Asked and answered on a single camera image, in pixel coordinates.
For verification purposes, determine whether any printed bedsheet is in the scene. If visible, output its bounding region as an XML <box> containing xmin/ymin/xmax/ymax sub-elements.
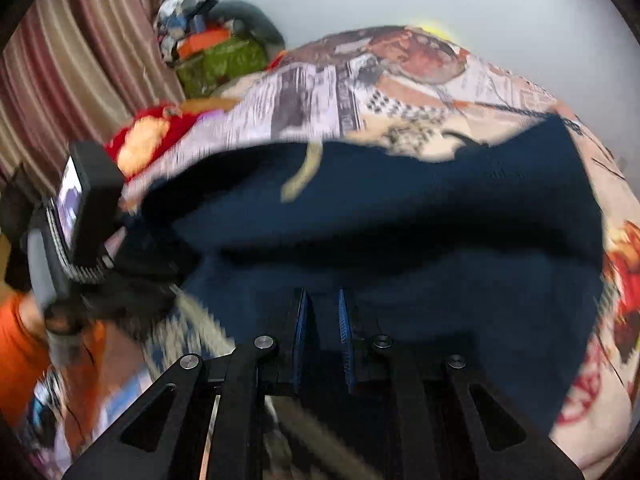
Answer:
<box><xmin>105</xmin><ymin>24</ymin><xmax>640</xmax><ymax>480</ymax></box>

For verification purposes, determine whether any navy patterned hoodie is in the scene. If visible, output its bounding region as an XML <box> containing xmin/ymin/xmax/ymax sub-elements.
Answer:
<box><xmin>120</xmin><ymin>112</ymin><xmax>607</xmax><ymax>480</ymax></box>

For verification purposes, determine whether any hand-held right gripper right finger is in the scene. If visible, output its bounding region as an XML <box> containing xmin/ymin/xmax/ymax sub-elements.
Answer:
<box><xmin>337</xmin><ymin>287</ymin><xmax>586</xmax><ymax>480</ymax></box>

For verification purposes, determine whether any pile of clothes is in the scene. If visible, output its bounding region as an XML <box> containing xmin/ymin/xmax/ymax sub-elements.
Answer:
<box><xmin>154</xmin><ymin>0</ymin><xmax>236</xmax><ymax>67</ymax></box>

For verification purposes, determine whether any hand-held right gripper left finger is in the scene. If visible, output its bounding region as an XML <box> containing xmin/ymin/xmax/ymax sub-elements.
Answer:
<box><xmin>62</xmin><ymin>287</ymin><xmax>312</xmax><ymax>480</ymax></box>

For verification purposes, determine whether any striped curtain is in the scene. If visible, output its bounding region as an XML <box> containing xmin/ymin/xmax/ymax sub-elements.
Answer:
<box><xmin>0</xmin><ymin>0</ymin><xmax>187</xmax><ymax>188</ymax></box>

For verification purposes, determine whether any red yellow cloth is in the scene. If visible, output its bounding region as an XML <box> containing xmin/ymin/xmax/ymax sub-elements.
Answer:
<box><xmin>106</xmin><ymin>101</ymin><xmax>211</xmax><ymax>183</ymax></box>

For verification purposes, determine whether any green bag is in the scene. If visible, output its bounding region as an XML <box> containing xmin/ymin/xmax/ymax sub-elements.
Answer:
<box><xmin>175</xmin><ymin>35</ymin><xmax>271</xmax><ymax>100</ymax></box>

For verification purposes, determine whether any grey cloth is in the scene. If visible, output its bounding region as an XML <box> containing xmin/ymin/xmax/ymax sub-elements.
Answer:
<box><xmin>215</xmin><ymin>0</ymin><xmax>287</xmax><ymax>52</ymax></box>

